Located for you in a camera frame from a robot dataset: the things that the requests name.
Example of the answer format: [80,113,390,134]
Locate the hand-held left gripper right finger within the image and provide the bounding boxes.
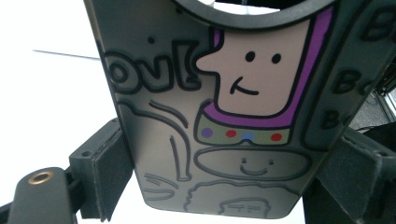
[302,126,396,224]

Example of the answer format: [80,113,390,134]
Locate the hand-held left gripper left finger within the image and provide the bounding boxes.
[68,118,135,223]

